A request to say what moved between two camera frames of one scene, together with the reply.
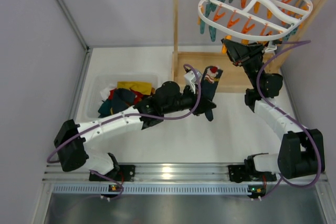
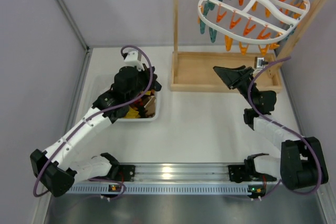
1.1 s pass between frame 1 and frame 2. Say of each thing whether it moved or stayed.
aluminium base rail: stayed
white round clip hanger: stayed
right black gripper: moved
